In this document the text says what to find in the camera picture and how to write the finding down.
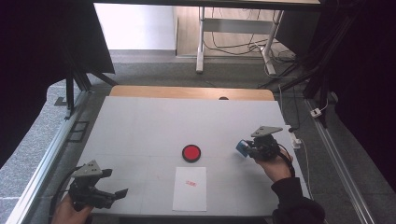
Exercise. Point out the red round ink pad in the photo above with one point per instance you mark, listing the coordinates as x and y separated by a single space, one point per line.
191 153

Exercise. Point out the black metal stand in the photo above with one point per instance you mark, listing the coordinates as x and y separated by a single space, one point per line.
323 62
70 90

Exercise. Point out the white power strip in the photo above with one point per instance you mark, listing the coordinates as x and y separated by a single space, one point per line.
295 140

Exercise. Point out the person's left hand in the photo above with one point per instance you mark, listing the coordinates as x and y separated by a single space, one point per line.
67 214

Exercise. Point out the white desk frame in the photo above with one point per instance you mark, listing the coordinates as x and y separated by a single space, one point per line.
200 37

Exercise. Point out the blue stamp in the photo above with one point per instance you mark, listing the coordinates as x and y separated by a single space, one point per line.
240 147

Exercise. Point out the black curtain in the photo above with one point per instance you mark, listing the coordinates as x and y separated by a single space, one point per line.
364 77
37 62

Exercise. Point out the white paper sheet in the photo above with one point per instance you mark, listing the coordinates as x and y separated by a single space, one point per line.
190 199

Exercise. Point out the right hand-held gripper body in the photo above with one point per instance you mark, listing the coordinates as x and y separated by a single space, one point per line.
267 147

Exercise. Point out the black floor bracket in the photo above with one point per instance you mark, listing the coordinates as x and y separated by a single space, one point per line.
78 131

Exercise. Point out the white table cover board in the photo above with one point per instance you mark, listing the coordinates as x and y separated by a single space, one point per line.
149 130

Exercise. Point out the white adapter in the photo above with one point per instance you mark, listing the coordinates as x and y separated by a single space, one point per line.
316 112

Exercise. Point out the person's right hand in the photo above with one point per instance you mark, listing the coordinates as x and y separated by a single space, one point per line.
278 168

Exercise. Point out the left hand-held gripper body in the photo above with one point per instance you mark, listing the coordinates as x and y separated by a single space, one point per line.
87 194

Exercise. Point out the aluminium rail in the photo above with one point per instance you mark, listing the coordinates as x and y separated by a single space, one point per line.
46 161
339 161

